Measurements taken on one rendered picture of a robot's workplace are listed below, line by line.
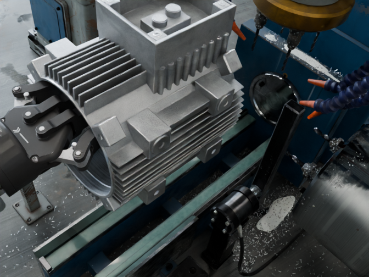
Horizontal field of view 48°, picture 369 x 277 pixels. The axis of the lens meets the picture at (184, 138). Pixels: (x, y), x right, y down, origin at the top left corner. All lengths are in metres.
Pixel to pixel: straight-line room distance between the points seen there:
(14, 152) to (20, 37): 1.12
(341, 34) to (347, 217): 0.43
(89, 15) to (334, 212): 0.70
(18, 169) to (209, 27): 0.24
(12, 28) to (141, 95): 1.14
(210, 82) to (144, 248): 0.46
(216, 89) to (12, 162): 0.23
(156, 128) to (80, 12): 0.69
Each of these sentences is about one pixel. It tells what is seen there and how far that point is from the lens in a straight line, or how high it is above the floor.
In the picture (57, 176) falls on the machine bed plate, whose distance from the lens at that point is 1.11.
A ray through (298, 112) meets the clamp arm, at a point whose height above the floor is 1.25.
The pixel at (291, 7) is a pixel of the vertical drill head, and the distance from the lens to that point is 0.73.
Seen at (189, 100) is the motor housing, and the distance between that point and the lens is 0.48.
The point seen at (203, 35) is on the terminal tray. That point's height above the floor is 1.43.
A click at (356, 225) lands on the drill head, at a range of 0.78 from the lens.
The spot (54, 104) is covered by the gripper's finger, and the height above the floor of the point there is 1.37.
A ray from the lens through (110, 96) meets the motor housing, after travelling 0.43.
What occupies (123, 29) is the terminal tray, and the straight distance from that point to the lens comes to 0.46.
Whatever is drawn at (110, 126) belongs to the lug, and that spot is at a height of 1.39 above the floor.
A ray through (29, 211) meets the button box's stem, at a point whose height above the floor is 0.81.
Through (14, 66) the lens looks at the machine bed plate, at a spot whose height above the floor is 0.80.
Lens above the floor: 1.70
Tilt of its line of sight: 50 degrees down
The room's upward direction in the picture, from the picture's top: 9 degrees clockwise
